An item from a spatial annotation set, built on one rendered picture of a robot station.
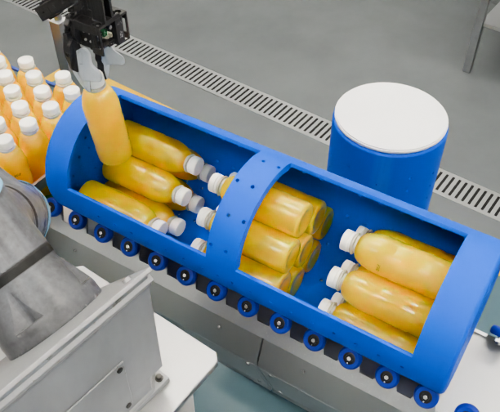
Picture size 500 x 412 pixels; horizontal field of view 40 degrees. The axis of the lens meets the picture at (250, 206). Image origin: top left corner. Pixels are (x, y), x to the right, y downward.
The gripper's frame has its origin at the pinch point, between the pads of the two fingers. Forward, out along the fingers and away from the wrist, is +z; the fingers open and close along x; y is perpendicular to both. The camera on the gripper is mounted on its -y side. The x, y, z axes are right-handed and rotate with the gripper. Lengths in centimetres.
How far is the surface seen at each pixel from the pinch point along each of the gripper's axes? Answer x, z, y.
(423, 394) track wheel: -5, 39, 73
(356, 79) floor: 212, 134, -32
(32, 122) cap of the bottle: 4.7, 24.2, -27.5
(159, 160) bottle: 7.7, 22.6, 6.6
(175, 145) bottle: 10.9, 20.1, 8.4
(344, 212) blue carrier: 19, 28, 44
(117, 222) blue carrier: -8.2, 26.8, 7.5
